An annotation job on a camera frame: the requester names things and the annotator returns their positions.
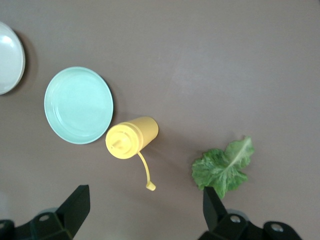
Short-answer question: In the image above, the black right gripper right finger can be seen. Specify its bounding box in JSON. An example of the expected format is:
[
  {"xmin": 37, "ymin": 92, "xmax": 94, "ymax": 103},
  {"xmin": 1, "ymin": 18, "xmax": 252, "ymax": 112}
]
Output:
[{"xmin": 198, "ymin": 186, "xmax": 304, "ymax": 240}]

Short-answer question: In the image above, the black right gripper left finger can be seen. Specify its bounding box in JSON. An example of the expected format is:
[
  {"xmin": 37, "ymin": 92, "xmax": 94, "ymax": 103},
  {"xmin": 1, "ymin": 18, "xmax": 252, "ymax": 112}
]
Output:
[{"xmin": 0, "ymin": 184, "xmax": 91, "ymax": 240}]

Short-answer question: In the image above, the green lettuce leaf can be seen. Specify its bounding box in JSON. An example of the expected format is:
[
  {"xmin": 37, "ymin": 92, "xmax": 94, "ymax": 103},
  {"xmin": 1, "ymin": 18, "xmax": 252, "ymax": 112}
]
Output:
[{"xmin": 191, "ymin": 135, "xmax": 255, "ymax": 200}]

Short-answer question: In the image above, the yellow squeeze bottle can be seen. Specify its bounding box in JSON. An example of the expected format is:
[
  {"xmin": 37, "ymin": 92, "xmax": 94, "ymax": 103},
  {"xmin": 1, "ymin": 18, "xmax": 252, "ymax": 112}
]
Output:
[{"xmin": 104, "ymin": 115, "xmax": 160, "ymax": 192}]

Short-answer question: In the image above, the mint green plate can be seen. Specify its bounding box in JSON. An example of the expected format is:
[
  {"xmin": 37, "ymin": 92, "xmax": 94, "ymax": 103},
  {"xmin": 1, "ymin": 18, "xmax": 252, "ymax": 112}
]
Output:
[{"xmin": 43, "ymin": 66, "xmax": 114, "ymax": 145}]

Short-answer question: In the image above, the beige plate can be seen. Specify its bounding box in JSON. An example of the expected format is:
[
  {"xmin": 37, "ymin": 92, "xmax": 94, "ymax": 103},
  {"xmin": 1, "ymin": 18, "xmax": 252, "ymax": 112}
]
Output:
[{"xmin": 0, "ymin": 21, "xmax": 26, "ymax": 96}]

